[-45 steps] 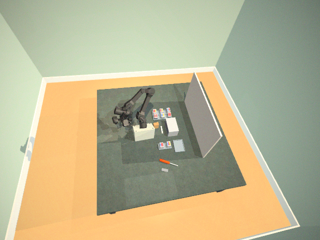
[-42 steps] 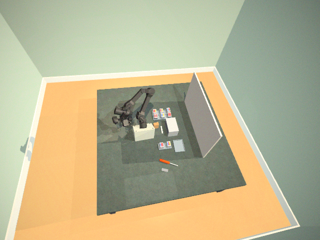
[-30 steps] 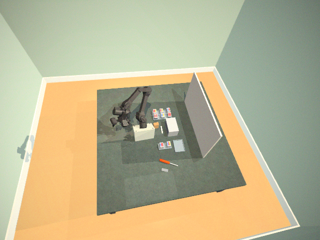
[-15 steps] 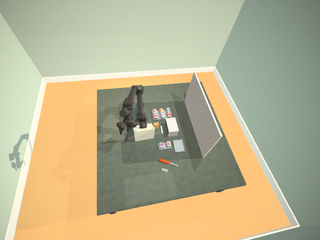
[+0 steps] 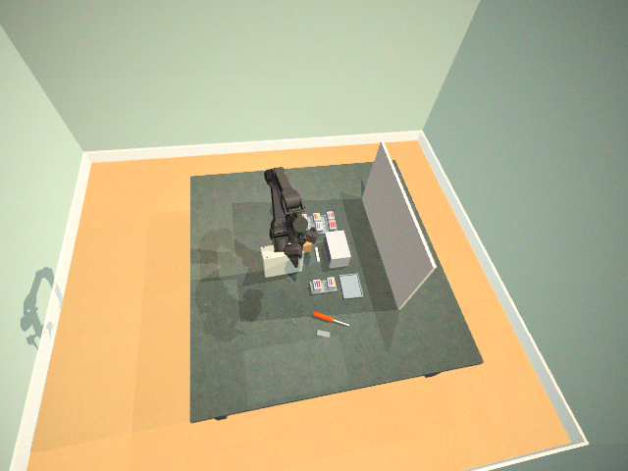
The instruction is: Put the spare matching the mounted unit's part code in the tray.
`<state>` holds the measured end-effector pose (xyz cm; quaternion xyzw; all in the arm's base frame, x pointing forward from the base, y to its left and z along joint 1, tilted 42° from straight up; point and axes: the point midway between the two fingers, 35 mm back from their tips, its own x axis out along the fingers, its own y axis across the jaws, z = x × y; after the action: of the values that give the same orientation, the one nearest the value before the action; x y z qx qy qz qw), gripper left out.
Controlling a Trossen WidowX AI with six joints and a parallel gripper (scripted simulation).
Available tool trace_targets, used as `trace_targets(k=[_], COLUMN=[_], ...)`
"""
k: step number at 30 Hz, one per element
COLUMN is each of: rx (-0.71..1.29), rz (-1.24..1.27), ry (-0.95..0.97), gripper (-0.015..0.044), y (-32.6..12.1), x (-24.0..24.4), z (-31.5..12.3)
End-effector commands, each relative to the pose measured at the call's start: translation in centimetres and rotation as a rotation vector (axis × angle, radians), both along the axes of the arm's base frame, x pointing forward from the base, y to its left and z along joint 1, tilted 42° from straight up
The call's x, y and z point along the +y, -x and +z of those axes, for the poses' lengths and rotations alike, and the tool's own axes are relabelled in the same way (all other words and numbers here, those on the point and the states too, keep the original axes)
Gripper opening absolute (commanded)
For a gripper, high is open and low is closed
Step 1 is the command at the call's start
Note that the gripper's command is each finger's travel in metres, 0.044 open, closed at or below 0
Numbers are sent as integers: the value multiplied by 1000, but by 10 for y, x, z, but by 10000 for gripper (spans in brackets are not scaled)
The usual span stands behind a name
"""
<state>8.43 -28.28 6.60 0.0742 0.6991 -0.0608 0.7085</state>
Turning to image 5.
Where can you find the large grey flat panel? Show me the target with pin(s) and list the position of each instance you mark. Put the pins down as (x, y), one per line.
(403, 249)

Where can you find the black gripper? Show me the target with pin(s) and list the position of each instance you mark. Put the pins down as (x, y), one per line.
(294, 250)

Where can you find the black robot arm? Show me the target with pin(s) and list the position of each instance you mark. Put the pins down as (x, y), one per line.
(285, 198)

